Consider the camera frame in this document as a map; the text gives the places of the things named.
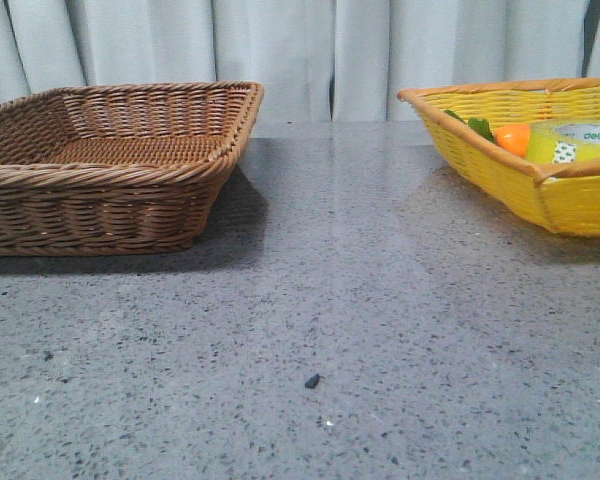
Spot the yellow packing tape roll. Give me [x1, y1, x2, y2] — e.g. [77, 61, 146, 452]
[525, 119, 600, 165]

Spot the small black debris piece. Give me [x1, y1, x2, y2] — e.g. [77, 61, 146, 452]
[304, 373, 321, 389]

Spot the brown wicker basket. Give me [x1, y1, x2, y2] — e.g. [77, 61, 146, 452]
[0, 81, 264, 257]

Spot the orange toy carrot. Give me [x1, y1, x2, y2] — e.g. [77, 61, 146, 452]
[444, 109, 531, 157]

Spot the yellow woven basket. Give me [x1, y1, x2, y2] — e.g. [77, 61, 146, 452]
[398, 78, 600, 236]

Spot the white pleated curtain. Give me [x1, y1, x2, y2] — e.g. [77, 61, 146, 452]
[0, 0, 600, 123]

